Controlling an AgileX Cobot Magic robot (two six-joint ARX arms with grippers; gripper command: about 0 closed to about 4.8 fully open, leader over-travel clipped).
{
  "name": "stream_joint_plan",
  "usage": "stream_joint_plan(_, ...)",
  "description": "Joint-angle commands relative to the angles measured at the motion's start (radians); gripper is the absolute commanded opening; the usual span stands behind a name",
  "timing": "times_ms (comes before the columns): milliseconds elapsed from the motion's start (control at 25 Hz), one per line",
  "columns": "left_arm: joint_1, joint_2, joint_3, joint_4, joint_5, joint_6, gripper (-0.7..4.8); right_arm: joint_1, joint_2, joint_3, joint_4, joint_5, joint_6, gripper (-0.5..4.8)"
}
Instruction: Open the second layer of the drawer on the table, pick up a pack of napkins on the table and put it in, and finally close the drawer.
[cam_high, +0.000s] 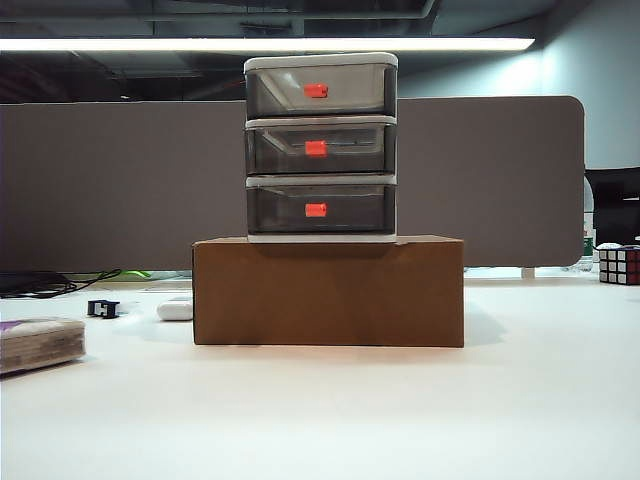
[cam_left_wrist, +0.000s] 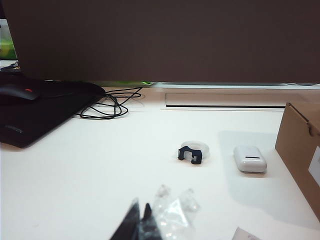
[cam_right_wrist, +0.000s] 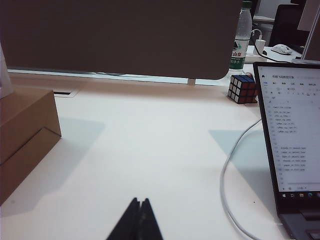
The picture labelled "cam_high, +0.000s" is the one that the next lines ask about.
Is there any smoky drawer with notched handle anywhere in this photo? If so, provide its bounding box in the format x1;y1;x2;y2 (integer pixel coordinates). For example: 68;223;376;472
246;67;396;116

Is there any black rubiks cube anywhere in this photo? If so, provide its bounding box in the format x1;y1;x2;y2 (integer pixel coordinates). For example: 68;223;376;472
597;243;640;287

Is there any pack of brown napkins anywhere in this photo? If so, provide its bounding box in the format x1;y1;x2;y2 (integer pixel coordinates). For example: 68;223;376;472
0;317;86;375

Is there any black office chair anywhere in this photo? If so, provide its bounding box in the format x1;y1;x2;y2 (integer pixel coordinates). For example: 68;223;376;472
584;167;640;246

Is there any brown cardboard box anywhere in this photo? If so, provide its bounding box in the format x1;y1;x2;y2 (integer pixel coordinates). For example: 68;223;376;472
192;234;465;348

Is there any black cable bundle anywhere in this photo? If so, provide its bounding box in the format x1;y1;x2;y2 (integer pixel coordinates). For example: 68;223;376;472
0;269;124;300

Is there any white earbuds case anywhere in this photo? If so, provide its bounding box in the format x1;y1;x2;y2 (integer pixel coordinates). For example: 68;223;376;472
156;295;195;321

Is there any clear bottle with green label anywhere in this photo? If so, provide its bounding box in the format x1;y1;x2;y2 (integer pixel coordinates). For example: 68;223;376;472
582;209;599;262

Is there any smoky drawer with red handle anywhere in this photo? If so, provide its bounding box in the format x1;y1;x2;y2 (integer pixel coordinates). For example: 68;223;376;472
247;183;396;235
246;124;396;175

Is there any small black plastic clip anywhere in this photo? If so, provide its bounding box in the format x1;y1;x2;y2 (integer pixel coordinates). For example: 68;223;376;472
87;298;121;319

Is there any white plastic drawer cabinet frame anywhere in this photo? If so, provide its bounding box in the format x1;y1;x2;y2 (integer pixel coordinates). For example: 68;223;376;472
243;51;400;245

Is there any grey desk partition panel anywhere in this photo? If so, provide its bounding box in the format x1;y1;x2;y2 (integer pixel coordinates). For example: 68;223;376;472
0;95;586;274

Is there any long ceiling light strip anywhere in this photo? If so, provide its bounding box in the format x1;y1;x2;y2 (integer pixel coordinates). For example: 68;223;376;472
0;37;536;53

